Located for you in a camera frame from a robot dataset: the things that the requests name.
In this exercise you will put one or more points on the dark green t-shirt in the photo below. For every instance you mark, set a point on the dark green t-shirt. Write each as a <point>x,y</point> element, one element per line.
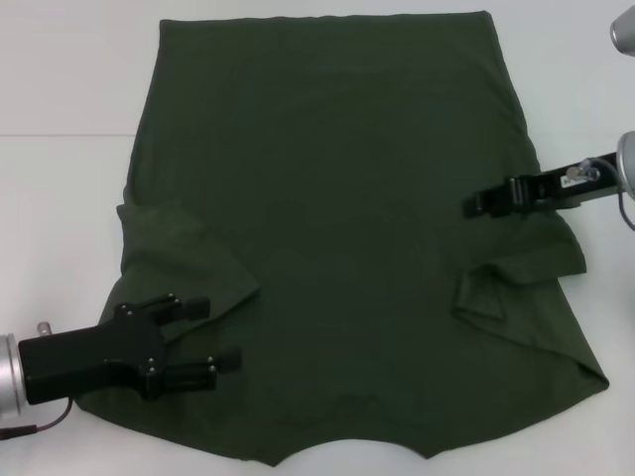
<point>317,198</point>

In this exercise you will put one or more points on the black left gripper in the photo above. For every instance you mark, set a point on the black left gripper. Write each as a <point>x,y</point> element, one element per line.
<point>74,357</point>

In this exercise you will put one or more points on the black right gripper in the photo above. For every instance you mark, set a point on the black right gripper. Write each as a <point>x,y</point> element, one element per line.
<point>546,191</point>

